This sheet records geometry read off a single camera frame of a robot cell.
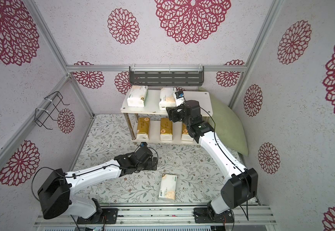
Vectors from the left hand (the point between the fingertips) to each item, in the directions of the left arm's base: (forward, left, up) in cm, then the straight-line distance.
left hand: (150, 163), depth 84 cm
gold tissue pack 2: (+21, -9, +5) cm, 23 cm away
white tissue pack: (-12, -10, -4) cm, 16 cm away
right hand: (+21, -13, +27) cm, 36 cm away
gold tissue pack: (+18, -21, +1) cm, 28 cm away
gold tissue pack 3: (+23, +6, +4) cm, 24 cm away
